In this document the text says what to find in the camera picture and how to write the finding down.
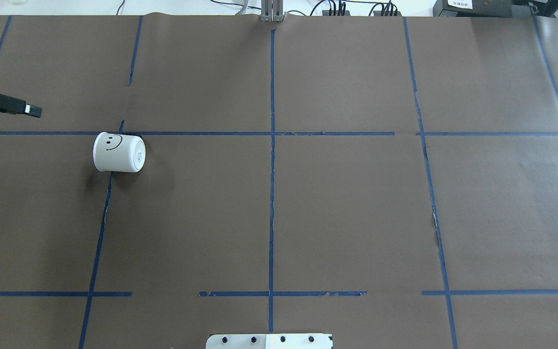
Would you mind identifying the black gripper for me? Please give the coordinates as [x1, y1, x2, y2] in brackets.
[0, 94, 42, 118]

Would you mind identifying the grey aluminium post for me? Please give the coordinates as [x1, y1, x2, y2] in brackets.
[261, 0, 285, 22]

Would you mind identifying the white smiley mug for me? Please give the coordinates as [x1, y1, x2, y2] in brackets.
[93, 132, 146, 173]

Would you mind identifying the black power supply box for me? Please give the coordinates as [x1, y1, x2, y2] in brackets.
[432, 0, 558, 18]

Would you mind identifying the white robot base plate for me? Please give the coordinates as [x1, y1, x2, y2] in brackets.
[205, 333, 334, 349]

